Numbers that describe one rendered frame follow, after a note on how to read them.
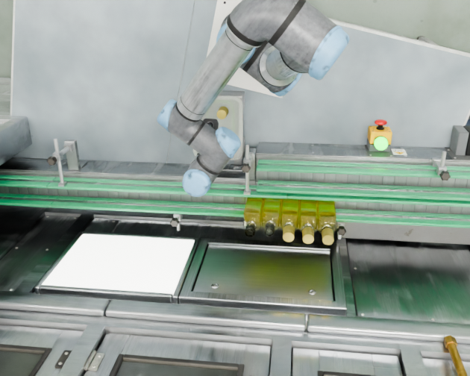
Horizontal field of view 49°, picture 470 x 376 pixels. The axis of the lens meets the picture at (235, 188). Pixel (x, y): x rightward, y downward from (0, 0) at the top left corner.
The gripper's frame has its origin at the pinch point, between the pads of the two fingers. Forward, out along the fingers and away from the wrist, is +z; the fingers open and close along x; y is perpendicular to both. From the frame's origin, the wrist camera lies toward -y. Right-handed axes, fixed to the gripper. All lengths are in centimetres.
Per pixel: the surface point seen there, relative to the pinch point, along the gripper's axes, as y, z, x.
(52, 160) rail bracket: 8, -9, -52
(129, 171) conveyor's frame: 17.1, 6.8, -32.1
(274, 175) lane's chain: 14.1, 4.0, 19.7
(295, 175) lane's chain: 13.6, 4.0, 26.4
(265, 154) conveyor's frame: 6.6, 4.4, 16.3
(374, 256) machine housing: 37, -5, 54
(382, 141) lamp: 1, 6, 54
